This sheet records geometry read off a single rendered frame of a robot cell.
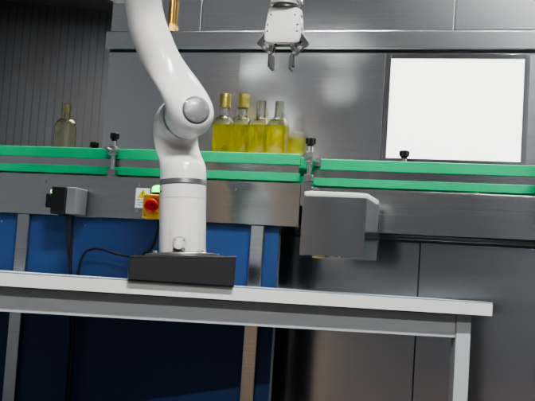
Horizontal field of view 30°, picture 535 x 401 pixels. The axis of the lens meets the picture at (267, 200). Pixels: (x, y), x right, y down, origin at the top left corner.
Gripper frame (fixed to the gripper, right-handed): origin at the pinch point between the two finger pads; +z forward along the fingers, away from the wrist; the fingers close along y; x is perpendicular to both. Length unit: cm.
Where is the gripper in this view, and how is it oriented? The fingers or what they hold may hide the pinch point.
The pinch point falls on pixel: (282, 63)
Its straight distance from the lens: 274.3
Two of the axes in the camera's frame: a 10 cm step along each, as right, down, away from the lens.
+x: -2.5, -1.0, -9.6
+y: -9.7, -0.4, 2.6
